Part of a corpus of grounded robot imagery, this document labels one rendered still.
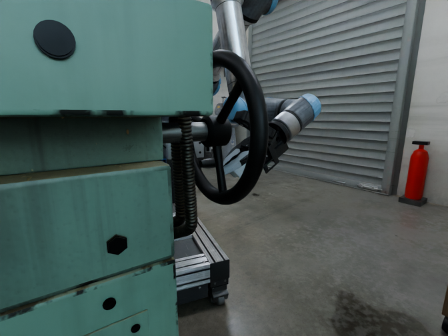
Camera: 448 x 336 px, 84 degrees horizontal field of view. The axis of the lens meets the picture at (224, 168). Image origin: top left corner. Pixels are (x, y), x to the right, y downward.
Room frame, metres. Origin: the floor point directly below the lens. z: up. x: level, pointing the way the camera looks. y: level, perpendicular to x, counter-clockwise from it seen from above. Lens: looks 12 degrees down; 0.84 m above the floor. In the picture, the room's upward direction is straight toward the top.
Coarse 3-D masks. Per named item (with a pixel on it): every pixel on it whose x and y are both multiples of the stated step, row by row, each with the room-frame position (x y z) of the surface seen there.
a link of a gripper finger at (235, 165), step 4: (244, 152) 0.60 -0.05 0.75; (248, 152) 0.59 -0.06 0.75; (240, 156) 0.59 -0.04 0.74; (244, 156) 0.58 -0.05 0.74; (232, 160) 0.59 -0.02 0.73; (236, 160) 0.58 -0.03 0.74; (228, 164) 0.58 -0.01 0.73; (232, 164) 0.57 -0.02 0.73; (236, 164) 0.57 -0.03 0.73; (240, 164) 0.57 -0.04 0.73; (244, 164) 0.59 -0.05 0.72; (224, 168) 0.58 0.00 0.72; (228, 168) 0.57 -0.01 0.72; (232, 168) 0.57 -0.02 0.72; (236, 168) 0.57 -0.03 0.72; (240, 168) 0.59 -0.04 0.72; (244, 168) 0.59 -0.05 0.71; (228, 172) 0.57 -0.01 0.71; (236, 172) 0.58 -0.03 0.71; (240, 172) 0.59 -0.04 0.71; (240, 176) 0.59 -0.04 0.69
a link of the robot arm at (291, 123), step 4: (284, 112) 0.69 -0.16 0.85; (288, 112) 0.68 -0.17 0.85; (280, 116) 0.68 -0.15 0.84; (284, 116) 0.67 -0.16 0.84; (288, 116) 0.67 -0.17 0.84; (292, 116) 0.67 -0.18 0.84; (272, 120) 0.69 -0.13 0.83; (276, 120) 0.67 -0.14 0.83; (280, 120) 0.66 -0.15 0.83; (284, 120) 0.66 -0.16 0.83; (288, 120) 0.66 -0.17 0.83; (292, 120) 0.66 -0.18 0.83; (296, 120) 0.67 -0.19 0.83; (284, 124) 0.66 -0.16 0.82; (288, 124) 0.65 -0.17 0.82; (292, 124) 0.66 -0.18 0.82; (296, 124) 0.66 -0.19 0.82; (288, 128) 0.65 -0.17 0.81; (292, 128) 0.66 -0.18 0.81; (296, 128) 0.66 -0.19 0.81; (300, 128) 0.68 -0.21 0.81; (292, 132) 0.66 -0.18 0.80; (296, 132) 0.67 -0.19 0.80; (292, 136) 0.66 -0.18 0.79
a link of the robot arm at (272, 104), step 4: (268, 100) 0.76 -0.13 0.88; (272, 100) 0.77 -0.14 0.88; (276, 100) 0.78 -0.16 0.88; (280, 100) 0.77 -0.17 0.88; (284, 100) 0.76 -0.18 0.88; (268, 104) 0.74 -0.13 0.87; (272, 104) 0.75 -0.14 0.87; (276, 104) 0.76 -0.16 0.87; (280, 104) 0.75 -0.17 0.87; (268, 108) 0.74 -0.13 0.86; (272, 108) 0.75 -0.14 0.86; (276, 108) 0.75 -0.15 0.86; (280, 108) 0.75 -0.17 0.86; (268, 112) 0.74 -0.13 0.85; (272, 112) 0.75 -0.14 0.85; (276, 112) 0.75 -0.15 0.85; (268, 116) 0.74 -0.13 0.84; (272, 116) 0.75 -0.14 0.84; (276, 116) 0.75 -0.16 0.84; (268, 120) 0.76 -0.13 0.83
